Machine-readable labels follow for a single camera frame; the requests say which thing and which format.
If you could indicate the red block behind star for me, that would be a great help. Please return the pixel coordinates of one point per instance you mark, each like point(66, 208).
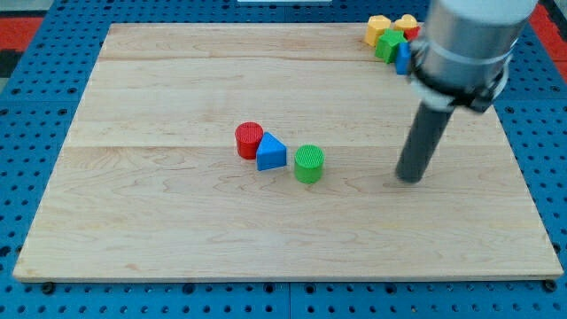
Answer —
point(411, 34)

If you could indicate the wooden board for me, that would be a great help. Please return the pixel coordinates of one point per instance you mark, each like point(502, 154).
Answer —
point(149, 186)

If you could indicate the green cylinder block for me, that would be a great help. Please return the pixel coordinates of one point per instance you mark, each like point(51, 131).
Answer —
point(308, 163)

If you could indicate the red cylinder block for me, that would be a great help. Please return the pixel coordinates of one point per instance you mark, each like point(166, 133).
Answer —
point(248, 137)

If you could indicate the blue triangle block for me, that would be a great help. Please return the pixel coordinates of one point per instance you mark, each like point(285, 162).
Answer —
point(271, 153)

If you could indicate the yellow heart block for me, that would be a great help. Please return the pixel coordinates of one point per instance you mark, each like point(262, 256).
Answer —
point(405, 22)

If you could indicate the blue block near arm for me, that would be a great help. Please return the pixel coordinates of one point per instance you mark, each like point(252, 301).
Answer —
point(402, 59)

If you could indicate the yellow hexagon block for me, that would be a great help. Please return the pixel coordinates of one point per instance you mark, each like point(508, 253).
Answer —
point(376, 27)

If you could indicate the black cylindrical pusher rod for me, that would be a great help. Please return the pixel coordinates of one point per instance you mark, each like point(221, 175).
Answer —
point(423, 138)

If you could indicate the green star block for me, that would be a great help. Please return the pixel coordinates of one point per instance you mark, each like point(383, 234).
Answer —
point(388, 44)

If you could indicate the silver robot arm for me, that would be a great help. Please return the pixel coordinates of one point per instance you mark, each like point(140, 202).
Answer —
point(462, 54)

